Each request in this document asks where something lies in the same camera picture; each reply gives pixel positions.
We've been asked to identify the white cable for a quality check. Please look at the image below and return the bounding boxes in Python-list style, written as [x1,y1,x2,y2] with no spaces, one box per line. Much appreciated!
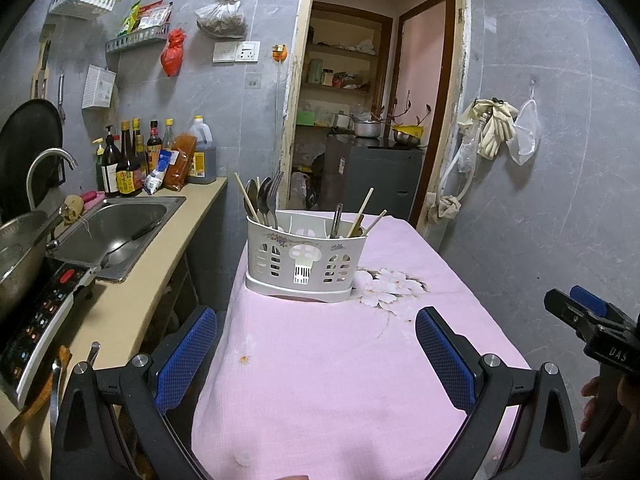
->
[276,64,288,121]

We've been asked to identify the oil jug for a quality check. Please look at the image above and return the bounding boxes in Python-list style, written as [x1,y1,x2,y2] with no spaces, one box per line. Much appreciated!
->
[186,116,218,184]

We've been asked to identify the white wall box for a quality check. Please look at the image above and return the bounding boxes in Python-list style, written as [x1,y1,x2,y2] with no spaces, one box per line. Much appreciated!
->
[81,64,117,109]

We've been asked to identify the blue white packet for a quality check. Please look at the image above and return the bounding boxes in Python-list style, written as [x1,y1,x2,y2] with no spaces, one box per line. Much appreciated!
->
[142,150,178,196]

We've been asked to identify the wooden cutting board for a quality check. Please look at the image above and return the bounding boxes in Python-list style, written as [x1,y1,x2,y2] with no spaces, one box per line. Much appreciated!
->
[31,25,56,101]

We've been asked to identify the green snack packet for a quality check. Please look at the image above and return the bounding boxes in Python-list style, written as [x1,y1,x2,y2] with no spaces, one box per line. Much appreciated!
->
[120,2,141,36]

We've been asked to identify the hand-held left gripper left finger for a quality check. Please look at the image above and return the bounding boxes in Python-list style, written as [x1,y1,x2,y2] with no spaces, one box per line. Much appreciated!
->
[50,305,218,480]

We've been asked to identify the white hose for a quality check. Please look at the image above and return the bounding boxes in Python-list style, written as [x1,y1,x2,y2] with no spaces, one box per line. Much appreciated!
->
[437,120,483,206]

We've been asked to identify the soy sauce bottle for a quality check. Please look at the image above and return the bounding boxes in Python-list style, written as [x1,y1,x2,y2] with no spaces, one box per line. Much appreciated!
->
[116,121,143,197]

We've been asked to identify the red snack packet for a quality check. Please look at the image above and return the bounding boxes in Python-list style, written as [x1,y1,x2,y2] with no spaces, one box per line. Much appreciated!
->
[137,2,173,31]

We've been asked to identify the pink floral tablecloth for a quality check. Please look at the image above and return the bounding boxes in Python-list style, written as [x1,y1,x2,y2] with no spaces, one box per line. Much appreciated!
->
[191,212,532,480]

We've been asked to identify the large steel pot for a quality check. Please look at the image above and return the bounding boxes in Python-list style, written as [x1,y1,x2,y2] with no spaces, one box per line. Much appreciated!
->
[0,210,51,316]

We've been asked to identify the loofah scrubber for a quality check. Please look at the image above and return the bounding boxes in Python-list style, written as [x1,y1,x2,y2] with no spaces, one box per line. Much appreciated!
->
[61,195,85,225]

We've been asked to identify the dark pump bottle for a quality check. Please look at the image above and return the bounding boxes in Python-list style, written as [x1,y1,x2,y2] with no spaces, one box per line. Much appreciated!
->
[100,125,123,197]

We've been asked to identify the white wall basket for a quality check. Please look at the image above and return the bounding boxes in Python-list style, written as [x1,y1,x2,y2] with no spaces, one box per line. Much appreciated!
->
[48,0,117,21]

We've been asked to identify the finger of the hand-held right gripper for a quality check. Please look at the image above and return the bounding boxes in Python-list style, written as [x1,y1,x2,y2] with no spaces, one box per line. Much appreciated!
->
[570,285,626,318]
[544,288,608,343]

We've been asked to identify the black spatula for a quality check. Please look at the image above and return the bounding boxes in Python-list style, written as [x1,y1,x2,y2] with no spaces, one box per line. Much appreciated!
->
[100,220,161,268]

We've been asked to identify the cream door frame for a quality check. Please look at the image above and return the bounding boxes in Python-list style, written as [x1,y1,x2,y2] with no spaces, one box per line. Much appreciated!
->
[278,0,473,238]

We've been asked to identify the beige rag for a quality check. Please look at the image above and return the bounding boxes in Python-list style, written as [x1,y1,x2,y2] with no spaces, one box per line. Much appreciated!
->
[431,192,462,221]

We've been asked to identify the wooden shelf unit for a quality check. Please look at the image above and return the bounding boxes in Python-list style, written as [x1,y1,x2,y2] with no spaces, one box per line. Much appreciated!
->
[295,2,396,131]

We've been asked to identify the red plant twigs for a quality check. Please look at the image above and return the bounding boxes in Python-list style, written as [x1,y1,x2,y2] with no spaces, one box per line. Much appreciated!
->
[380,91,433,128]

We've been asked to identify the orange spice bag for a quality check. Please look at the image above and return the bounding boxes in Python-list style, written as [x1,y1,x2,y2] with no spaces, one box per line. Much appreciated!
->
[165,133,198,192]

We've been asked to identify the red plastic bag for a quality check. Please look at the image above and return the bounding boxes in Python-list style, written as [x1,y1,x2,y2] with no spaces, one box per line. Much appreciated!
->
[161,28,187,77]

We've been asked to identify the steel bowl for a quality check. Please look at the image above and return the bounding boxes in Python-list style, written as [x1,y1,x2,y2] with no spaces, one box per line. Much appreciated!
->
[392,128,425,147]

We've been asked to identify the white plastic bag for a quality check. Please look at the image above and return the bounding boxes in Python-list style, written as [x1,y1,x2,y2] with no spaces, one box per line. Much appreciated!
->
[290,172,313,206]

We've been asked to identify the steel sink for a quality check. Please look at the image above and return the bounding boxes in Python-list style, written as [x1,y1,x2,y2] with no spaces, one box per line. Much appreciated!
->
[47,196,187,283]

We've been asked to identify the clear plastic bag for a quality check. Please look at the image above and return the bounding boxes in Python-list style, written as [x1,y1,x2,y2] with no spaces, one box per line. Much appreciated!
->
[457,132,476,173]

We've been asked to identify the small steel spoon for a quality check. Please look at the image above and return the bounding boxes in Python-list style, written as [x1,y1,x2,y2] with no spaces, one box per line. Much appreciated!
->
[243,179,261,223]

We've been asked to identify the steel faucet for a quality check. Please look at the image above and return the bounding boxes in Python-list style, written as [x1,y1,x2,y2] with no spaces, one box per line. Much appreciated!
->
[26,148,78,211]

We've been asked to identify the clear bag of dried goods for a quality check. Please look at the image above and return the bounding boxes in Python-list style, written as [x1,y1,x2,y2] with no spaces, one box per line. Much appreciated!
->
[195,0,249,40]

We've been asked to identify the black wok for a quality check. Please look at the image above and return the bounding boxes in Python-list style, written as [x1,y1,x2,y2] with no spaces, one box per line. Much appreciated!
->
[0,99,65,221]

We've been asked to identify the cream rubber gloves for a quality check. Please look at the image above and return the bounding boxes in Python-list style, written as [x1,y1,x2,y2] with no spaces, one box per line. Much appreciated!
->
[457,99,518,160]

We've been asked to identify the white utensil holder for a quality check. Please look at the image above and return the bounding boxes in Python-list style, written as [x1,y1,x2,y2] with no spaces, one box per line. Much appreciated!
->
[246,210,368,305]

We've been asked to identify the large steel spoon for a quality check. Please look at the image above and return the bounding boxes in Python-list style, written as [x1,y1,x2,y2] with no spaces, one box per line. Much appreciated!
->
[256,176,275,226]

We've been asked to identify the green soap bottle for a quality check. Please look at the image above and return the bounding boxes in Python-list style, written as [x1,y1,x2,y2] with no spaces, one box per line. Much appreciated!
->
[94,142,108,196]

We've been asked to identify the induction cooker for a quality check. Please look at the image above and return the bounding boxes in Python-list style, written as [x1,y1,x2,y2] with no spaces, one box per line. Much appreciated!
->
[0,266,96,411]

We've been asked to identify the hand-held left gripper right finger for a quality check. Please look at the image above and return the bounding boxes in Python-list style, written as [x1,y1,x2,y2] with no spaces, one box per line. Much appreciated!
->
[415,306,583,480]

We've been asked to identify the person's right hand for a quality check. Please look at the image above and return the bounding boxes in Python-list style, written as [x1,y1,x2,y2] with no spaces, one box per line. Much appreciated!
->
[580,376,603,432]

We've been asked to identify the beige kitchen counter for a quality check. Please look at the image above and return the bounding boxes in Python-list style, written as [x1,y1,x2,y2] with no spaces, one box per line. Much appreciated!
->
[0,176,228,480]

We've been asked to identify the grey washing machine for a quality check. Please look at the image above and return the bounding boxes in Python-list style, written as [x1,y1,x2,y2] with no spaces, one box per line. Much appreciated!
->
[320,133,423,223]

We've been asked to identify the grey wall shelf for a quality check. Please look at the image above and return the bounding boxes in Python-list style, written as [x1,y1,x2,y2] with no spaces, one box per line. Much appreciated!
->
[105,24,168,54]

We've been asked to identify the dark sauce bottle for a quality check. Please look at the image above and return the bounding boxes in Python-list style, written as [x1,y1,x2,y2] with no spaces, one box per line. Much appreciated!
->
[146,120,163,163]
[131,119,149,171]

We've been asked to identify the white mesh bag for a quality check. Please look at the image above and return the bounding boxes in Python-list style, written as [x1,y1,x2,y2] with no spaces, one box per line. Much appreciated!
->
[506,99,542,166]

